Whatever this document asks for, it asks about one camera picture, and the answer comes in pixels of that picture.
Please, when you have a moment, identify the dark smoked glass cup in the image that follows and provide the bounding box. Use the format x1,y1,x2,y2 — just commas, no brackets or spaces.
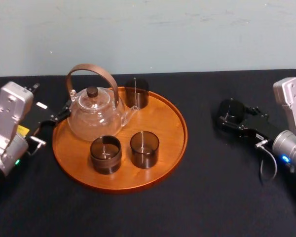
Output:
218,98,246,124
89,135,122,175
129,131,160,169
124,78,149,110

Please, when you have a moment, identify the gripper dark cable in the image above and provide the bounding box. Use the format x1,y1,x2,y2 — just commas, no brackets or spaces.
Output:
26,135,47,157
255,139,279,185

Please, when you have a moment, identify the round brown wooden tray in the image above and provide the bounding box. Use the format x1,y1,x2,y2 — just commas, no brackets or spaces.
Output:
52,86,189,196

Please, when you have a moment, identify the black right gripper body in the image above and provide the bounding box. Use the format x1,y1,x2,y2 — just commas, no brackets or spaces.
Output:
236,115,287,149

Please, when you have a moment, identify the glass teapot lid brown knob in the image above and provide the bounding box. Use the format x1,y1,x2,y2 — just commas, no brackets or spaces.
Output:
76,86,111,110

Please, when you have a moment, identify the right gripper dark cable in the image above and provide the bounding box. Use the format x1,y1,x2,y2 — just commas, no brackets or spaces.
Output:
255,139,279,185

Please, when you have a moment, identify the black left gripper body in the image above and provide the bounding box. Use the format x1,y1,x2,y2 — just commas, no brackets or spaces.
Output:
16,100,59,139

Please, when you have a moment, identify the black table cloth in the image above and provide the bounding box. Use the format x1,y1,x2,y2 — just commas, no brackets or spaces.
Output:
0,68,296,237

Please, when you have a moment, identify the left gripper dark cable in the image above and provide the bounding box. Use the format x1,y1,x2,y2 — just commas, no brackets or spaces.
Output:
26,135,47,157

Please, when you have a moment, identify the clear glass teapot brown handle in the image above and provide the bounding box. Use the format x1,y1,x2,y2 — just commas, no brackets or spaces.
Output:
65,63,140,143

